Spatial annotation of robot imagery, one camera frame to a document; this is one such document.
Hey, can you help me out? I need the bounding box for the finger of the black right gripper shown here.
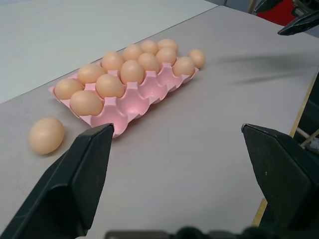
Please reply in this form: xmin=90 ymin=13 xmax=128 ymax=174
xmin=277 ymin=11 xmax=319 ymax=36
xmin=253 ymin=0 xmax=281 ymax=13

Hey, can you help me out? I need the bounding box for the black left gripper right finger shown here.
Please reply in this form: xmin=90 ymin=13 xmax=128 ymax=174
xmin=241 ymin=123 xmax=319 ymax=239

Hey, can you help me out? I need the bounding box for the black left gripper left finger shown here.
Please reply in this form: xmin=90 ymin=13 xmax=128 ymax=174
xmin=0 ymin=122 xmax=115 ymax=239

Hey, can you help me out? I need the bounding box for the pink plastic egg tray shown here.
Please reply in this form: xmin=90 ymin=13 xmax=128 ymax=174
xmin=48 ymin=61 xmax=200 ymax=139

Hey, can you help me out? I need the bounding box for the red object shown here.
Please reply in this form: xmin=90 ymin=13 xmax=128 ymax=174
xmin=256 ymin=6 xmax=297 ymax=27

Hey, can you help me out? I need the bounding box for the white rod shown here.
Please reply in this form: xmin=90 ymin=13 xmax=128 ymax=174
xmin=300 ymin=129 xmax=319 ymax=150

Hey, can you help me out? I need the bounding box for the beige egg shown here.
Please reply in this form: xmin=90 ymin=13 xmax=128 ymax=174
xmin=123 ymin=44 xmax=144 ymax=62
xmin=28 ymin=117 xmax=65 ymax=155
xmin=70 ymin=90 xmax=103 ymax=117
xmin=77 ymin=64 xmax=107 ymax=85
xmin=187 ymin=48 xmax=206 ymax=69
xmin=156 ymin=47 xmax=177 ymax=67
xmin=95 ymin=74 xmax=125 ymax=98
xmin=157 ymin=38 xmax=179 ymax=53
xmin=101 ymin=51 xmax=125 ymax=72
xmin=137 ymin=52 xmax=161 ymax=73
xmin=172 ymin=56 xmax=195 ymax=77
xmin=54 ymin=78 xmax=85 ymax=100
xmin=140 ymin=40 xmax=159 ymax=55
xmin=120 ymin=59 xmax=145 ymax=84

